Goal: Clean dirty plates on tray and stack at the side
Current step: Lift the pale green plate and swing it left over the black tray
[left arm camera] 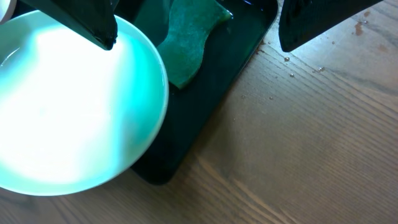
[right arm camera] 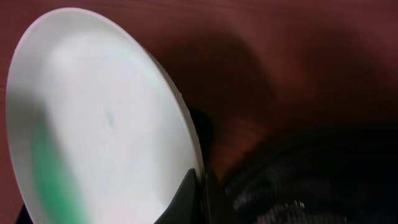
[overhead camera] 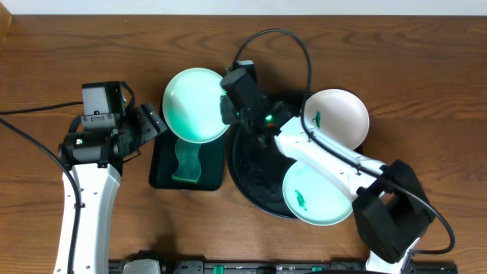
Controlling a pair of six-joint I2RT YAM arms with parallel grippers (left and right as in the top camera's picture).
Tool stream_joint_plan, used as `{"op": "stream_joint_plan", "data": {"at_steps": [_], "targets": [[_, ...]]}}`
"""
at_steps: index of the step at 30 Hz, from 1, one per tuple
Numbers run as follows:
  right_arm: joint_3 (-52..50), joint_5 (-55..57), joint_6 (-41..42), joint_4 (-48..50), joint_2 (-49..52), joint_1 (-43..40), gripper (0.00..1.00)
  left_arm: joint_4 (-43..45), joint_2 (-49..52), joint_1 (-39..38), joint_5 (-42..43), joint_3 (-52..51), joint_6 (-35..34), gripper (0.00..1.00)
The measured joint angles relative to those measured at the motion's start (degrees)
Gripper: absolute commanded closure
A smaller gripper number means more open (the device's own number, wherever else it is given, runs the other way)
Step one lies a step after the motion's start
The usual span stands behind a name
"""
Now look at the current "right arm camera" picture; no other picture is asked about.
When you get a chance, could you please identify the black round tray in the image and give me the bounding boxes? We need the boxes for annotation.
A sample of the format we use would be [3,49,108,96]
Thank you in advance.
[224,124,397,223]

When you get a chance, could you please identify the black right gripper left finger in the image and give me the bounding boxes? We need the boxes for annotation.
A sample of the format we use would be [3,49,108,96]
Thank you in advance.
[155,169,202,224]

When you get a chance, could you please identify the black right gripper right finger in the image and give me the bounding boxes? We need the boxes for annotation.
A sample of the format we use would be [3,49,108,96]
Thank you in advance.
[203,170,239,224]

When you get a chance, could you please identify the mint plate with green stain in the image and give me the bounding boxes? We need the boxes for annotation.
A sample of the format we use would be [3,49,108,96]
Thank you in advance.
[6,7,203,223]

